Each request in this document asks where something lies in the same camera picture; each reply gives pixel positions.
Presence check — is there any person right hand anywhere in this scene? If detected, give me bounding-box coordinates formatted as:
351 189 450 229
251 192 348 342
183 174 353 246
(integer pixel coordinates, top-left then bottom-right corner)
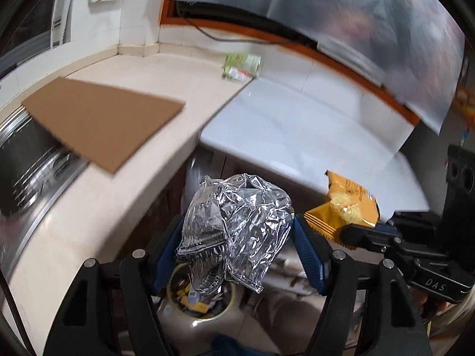
410 288 452 320

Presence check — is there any white wall mounted holder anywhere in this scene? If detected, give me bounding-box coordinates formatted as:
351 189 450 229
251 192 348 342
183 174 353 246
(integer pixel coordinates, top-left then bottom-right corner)
50 0 72 49

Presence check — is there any green label plastic bottle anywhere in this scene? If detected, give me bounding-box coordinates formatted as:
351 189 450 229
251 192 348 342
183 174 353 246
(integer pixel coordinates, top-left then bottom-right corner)
223 53 262 79

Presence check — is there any black power cable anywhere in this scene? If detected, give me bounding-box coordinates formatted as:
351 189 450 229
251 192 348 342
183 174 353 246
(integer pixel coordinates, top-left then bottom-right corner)
175 1 321 47

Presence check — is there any brown cardboard sheet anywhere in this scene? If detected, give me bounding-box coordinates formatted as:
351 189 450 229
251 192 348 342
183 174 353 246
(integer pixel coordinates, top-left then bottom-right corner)
23 77 184 174

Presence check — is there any yellow snack bag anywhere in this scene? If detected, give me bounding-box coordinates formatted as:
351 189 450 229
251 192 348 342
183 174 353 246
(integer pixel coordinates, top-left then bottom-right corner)
303 170 380 249

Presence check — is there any silver foil bag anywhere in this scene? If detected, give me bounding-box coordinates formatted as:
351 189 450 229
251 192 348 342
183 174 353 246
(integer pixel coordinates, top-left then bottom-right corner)
175 171 294 298

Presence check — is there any stainless steel sink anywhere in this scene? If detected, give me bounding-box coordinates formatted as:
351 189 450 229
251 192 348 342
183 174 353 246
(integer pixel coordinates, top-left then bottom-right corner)
0 107 88 279

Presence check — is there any orange wooden window frame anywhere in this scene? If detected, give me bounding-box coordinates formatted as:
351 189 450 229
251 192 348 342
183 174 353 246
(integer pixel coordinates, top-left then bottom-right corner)
159 0 419 125

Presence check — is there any round trash bin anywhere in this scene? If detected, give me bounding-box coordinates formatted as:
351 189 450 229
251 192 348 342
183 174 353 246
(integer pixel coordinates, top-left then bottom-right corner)
167 264 236 322

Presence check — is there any wire dish rack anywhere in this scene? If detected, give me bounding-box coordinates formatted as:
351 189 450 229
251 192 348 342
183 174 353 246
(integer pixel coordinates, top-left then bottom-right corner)
1 117 78 219

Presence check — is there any tomato printed green package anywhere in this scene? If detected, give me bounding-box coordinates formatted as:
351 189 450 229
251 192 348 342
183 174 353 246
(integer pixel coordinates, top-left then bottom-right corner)
222 66 252 83

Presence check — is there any translucent plastic sheet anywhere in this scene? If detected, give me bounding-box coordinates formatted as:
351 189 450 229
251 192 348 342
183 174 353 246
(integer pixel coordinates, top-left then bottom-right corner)
174 0 467 136

